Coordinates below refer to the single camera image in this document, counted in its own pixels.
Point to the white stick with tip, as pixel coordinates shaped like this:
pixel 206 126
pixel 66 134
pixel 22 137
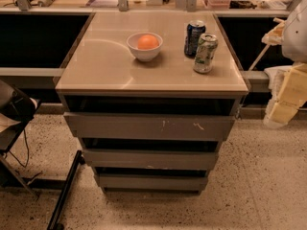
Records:
pixel 262 52

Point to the orange fruit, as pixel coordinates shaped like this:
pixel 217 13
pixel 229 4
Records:
pixel 147 42

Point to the black chair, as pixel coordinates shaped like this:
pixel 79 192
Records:
pixel 17 109

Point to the black metal stand leg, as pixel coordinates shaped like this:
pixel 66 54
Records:
pixel 54 220

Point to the green white soda can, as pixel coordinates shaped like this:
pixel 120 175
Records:
pixel 207 45

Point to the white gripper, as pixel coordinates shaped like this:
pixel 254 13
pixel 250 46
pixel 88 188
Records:
pixel 295 35

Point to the white bowl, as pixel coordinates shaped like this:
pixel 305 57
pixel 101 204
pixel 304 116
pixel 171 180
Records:
pixel 143 55

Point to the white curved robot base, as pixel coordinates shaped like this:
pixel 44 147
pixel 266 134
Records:
pixel 276 75

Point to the grey drawer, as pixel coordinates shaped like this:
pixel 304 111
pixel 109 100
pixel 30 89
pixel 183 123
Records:
pixel 149 126
pixel 129 182
pixel 145 159

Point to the blue soda can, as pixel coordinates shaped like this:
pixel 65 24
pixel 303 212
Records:
pixel 193 32

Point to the grey drawer cabinet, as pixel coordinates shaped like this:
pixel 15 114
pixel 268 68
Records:
pixel 103 76

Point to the grey bottom drawer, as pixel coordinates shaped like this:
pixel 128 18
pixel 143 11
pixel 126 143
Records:
pixel 129 182

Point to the grey top drawer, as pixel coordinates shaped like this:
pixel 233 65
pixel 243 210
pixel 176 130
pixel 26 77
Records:
pixel 149 126

